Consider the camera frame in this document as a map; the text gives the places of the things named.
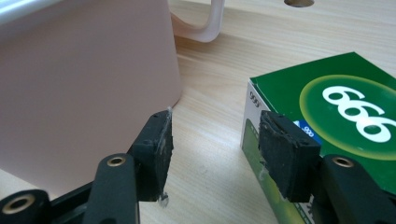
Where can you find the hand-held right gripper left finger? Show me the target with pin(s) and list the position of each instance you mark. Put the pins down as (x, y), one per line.
(154, 155)

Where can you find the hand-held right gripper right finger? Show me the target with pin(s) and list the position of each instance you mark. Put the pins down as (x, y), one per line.
(288, 158)

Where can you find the green and white medicine box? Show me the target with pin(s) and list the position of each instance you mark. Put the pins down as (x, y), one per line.
(342, 87)

